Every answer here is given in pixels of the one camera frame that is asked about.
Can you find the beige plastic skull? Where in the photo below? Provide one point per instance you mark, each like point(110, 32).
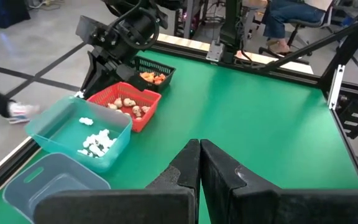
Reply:
point(119, 110)
point(136, 111)
point(129, 102)
point(112, 106)
point(127, 114)
point(118, 102)
point(138, 118)
point(145, 109)

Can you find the black office chair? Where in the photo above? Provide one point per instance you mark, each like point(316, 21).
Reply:
point(309, 22)

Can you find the grey-blue plastic bin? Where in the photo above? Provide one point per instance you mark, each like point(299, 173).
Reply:
point(51, 183)

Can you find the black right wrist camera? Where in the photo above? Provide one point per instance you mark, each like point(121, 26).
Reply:
point(87, 29)

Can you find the teal translucent plastic bin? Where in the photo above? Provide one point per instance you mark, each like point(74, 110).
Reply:
point(61, 130)

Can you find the black slotted plastic basket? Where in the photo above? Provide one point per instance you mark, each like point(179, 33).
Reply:
point(154, 67)

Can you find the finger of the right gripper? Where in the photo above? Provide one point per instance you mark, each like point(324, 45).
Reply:
point(112, 79)
point(92, 74)

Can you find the red slotted plastic basket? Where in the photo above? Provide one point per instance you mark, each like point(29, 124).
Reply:
point(123, 90)

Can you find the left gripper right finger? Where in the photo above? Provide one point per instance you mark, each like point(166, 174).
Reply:
point(259, 205)

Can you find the silver aluminium bar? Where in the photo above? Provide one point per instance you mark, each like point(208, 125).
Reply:
point(336, 87)

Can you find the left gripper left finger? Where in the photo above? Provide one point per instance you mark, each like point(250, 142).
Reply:
point(120, 205)

